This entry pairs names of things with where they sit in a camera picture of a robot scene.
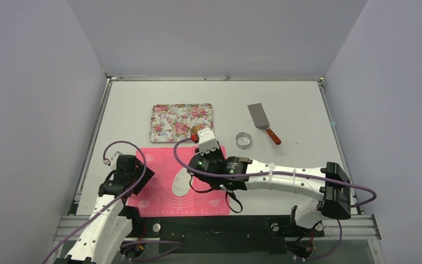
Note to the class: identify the wooden dough roller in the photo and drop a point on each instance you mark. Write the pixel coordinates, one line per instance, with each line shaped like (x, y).
(195, 129)

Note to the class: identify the white dough piece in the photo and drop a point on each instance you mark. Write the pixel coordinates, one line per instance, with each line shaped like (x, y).
(182, 183)

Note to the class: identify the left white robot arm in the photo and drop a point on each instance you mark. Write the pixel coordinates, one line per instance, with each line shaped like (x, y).
(112, 220)

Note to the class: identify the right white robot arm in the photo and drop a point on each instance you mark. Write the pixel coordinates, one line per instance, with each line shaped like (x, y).
(326, 188)

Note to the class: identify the floral tray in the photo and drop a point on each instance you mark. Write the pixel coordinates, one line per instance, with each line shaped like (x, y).
(174, 122)

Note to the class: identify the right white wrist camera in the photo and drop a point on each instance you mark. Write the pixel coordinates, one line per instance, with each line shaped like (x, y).
(207, 142)

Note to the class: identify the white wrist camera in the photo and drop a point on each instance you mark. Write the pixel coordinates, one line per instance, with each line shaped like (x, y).
(207, 142)
(111, 162)

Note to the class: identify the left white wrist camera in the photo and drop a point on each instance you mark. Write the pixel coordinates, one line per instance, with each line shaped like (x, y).
(111, 162)

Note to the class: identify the metal ring cutter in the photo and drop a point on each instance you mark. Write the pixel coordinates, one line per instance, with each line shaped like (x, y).
(243, 140)

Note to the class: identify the metal spatula wooden handle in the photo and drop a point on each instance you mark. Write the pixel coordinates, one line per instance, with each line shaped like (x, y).
(261, 121)

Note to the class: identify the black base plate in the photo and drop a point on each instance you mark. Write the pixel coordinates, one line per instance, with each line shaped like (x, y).
(224, 234)

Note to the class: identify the aluminium front rail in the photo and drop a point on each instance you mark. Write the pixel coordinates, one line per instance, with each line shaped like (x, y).
(358, 227)

